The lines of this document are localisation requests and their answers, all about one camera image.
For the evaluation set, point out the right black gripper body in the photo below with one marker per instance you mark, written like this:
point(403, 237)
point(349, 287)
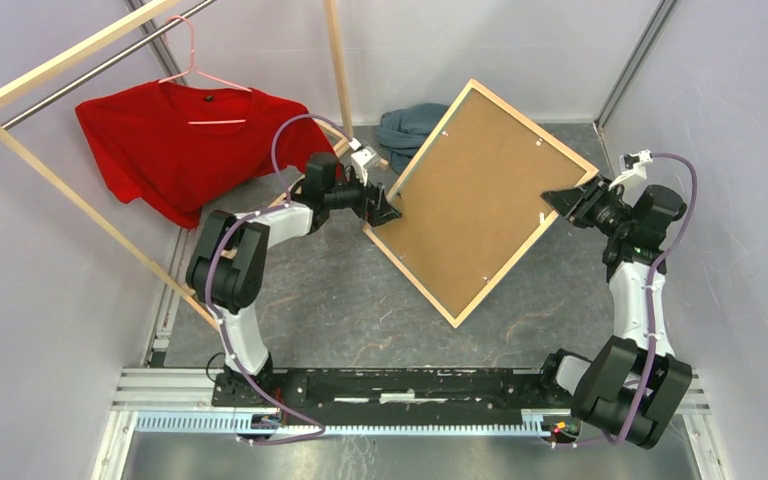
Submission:
point(598, 207)

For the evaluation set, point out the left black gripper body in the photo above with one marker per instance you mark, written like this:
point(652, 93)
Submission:
point(354, 195)

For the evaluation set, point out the blue picture frame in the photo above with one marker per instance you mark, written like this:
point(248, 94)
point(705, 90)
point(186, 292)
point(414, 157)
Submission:
point(471, 200)

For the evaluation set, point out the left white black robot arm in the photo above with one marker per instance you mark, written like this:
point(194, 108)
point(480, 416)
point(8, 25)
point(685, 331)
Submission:
point(227, 267)

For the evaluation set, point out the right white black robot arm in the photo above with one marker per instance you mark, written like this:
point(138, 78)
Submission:
point(633, 387)

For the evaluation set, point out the grey-blue crumpled cloth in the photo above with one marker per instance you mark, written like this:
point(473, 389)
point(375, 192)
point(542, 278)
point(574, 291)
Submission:
point(401, 133)

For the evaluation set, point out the red t-shirt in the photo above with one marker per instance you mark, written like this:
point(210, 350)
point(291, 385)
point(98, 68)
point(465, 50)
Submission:
point(145, 148)

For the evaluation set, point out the aluminium corner profile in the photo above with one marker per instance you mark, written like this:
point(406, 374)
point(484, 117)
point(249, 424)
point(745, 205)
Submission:
point(645, 43)

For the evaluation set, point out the pink clothes hanger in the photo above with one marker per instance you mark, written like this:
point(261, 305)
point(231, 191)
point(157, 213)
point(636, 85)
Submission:
point(194, 69)

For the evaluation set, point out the wooden clothes rack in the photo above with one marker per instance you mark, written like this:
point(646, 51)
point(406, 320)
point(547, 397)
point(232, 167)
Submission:
point(58, 269)

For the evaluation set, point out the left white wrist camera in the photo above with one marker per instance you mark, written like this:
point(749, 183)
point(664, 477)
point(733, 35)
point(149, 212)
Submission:
point(362, 159)

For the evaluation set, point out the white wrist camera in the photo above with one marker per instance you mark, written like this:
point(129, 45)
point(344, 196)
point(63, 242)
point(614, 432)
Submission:
point(362, 159)
point(634, 171)

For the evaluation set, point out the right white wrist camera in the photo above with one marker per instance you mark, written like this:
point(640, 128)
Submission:
point(634, 171)

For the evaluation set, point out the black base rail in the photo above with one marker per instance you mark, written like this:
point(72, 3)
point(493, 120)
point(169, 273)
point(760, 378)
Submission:
point(401, 397)

